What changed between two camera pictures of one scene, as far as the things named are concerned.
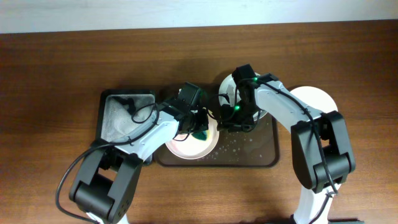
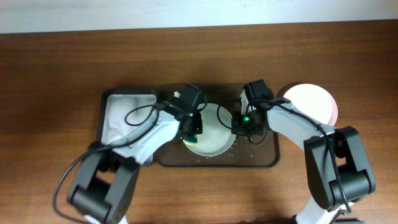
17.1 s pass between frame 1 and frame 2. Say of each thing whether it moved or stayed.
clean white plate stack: stayed
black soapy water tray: stayed
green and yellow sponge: moved
